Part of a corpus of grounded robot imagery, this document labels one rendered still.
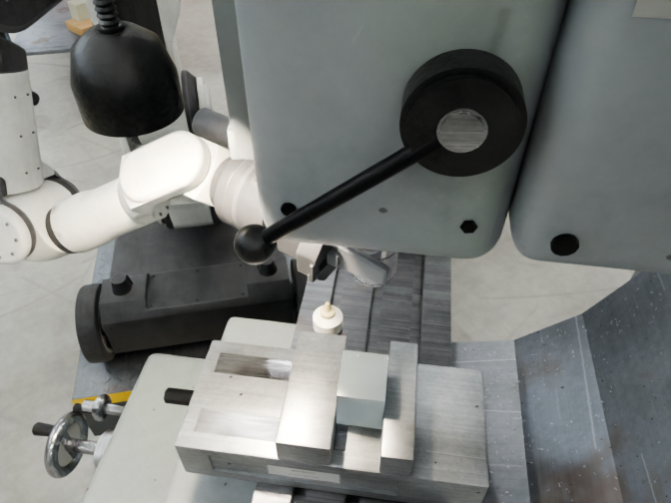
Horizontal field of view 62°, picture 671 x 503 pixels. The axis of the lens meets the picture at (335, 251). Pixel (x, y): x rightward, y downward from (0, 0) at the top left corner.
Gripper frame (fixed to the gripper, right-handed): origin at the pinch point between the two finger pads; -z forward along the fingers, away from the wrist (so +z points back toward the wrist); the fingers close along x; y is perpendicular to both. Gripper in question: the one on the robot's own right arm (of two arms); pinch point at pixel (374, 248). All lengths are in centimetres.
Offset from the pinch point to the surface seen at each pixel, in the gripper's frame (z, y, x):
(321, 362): 3.2, 16.4, -5.3
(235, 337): 25.2, 35.5, 1.5
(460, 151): -10.1, -21.2, -10.0
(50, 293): 150, 125, 23
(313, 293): 15.9, 27.5, 10.8
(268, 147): 2.5, -17.8, -11.9
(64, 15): 297, 95, 155
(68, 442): 47, 57, -22
